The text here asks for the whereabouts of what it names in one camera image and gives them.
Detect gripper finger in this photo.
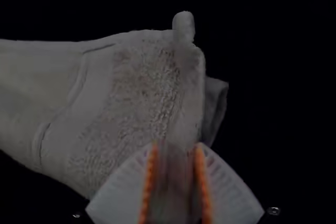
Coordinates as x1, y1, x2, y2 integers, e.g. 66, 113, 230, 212
193, 142, 281, 224
72, 140, 160, 224

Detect pale towel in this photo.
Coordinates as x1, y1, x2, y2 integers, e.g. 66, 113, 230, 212
0, 10, 229, 224

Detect black mat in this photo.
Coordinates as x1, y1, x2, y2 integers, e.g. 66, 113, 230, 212
0, 0, 336, 224

